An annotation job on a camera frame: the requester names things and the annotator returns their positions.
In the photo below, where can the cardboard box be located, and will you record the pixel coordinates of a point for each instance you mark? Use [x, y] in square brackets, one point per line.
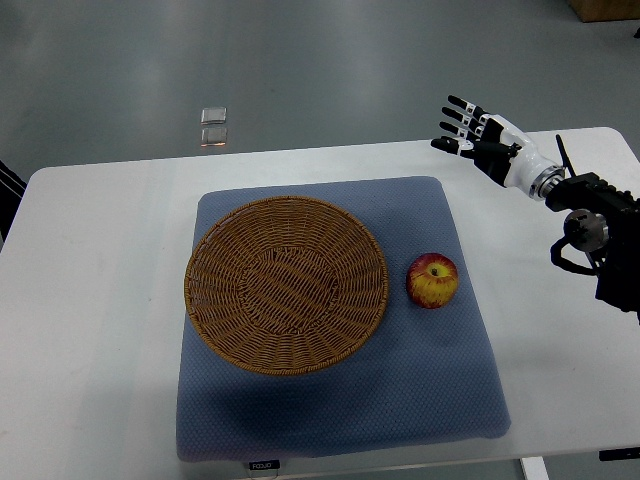
[589, 11]

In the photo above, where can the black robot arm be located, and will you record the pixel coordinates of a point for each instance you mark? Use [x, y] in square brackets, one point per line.
[600, 234]

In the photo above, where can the brown wicker basket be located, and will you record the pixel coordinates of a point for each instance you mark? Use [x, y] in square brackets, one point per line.
[286, 285]

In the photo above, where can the red yellow apple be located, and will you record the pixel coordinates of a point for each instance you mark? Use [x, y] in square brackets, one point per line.
[432, 280]

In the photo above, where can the white table leg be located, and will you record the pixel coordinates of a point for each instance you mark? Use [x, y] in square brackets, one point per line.
[534, 468]

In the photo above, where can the black striped object at left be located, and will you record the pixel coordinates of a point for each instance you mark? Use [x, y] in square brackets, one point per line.
[12, 191]

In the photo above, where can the blue grey fabric mat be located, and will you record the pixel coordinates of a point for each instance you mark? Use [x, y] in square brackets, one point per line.
[425, 377]

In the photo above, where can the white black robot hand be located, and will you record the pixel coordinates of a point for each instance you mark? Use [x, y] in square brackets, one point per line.
[497, 148]

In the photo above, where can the black table bracket right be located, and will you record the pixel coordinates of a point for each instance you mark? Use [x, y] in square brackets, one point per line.
[619, 454]

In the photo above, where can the upper metal floor plate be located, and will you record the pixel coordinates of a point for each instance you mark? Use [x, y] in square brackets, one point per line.
[213, 115]

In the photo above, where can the black table label tag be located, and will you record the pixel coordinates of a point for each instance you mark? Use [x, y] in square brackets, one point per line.
[264, 465]

